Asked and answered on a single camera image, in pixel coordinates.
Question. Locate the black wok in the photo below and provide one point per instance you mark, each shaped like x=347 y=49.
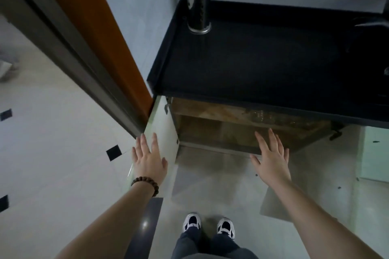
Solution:
x=369 y=22

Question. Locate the green cabinet with wooden interior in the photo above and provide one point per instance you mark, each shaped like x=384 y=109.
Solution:
x=319 y=161

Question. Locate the right cupboard door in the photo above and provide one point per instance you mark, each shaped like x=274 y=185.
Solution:
x=373 y=158

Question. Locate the person's right forearm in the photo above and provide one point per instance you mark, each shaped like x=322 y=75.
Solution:
x=319 y=219

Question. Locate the person's right sneaker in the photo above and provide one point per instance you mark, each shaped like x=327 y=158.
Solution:
x=226 y=228

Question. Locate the steel utensil holder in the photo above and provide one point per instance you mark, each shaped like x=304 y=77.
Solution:
x=199 y=13

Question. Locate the brown wooden door jamb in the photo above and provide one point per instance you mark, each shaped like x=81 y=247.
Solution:
x=97 y=25

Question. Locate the person's left sneaker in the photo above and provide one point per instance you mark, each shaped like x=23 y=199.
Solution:
x=192 y=222

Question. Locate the person's blue jeans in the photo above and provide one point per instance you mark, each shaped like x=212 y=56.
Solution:
x=188 y=246

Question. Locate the glass sliding door dark frame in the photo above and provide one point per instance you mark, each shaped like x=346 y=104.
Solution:
x=60 y=43

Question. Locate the person's right hand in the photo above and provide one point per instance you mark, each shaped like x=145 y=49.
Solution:
x=275 y=166

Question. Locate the person's left hand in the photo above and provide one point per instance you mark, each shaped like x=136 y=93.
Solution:
x=149 y=167

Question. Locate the black glass gas stove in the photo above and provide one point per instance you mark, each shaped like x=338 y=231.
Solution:
x=370 y=55

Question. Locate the person's left forearm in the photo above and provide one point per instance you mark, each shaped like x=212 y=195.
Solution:
x=109 y=225

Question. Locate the person's sneaker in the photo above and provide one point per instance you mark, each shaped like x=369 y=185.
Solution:
x=226 y=228
x=192 y=222

